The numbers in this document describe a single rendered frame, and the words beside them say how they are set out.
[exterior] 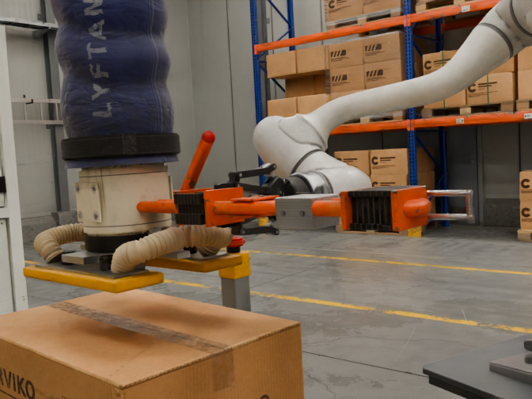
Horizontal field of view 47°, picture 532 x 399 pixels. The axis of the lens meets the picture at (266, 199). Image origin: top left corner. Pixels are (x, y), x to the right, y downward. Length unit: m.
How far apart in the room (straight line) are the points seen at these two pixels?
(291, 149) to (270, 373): 0.45
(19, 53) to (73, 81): 9.80
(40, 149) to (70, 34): 9.78
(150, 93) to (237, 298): 0.76
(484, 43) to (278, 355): 0.76
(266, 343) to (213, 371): 0.13
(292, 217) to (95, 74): 0.48
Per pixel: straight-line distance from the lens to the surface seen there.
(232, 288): 1.74
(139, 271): 1.09
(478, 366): 1.58
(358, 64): 9.15
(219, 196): 1.00
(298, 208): 0.86
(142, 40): 1.18
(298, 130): 1.30
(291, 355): 1.20
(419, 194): 0.80
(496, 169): 9.71
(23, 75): 10.95
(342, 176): 1.23
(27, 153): 10.84
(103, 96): 1.15
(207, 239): 1.12
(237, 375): 1.11
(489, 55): 1.39
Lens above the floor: 1.28
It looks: 4 degrees down
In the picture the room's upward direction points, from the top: 3 degrees counter-clockwise
